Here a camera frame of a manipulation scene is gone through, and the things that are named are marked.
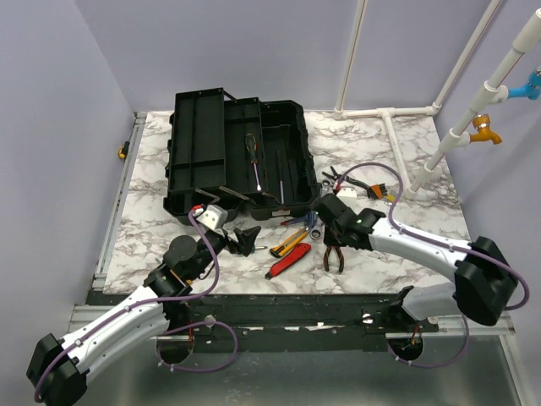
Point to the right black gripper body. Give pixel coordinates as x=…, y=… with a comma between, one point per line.
x=332, y=237

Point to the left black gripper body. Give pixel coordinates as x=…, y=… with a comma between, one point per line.
x=205, y=247

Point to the ratchet wrench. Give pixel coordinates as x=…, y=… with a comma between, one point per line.
x=316, y=233

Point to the yellow utility knife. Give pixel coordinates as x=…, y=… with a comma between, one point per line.
x=287, y=245

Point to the blue clear-handled screwdriver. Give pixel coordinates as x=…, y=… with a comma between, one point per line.
x=309, y=219

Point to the black plastic toolbox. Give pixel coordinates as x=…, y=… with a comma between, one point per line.
x=208, y=161

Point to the steel claw hammer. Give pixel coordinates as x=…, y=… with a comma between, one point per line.
x=283, y=175

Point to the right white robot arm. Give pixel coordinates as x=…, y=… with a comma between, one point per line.
x=478, y=284

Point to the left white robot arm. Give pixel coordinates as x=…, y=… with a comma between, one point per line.
x=60, y=368

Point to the orange hex key set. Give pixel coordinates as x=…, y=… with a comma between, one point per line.
x=377, y=191

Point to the black yellow flat screwdriver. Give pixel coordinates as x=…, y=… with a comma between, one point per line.
x=251, y=146

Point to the yellow black knob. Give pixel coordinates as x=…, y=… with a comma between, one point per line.
x=123, y=150

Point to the orange pipe tap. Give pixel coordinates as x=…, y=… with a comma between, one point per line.
x=481, y=124

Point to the blue pipe fitting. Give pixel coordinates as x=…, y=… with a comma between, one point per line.
x=531, y=90

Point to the black yellow wire stripper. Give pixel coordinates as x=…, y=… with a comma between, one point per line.
x=334, y=176

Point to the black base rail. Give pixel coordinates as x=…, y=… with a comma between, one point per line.
x=296, y=323

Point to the aluminium frame rail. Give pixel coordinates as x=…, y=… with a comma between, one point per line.
x=444, y=326

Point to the white pvc pipe frame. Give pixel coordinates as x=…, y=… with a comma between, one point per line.
x=491, y=91

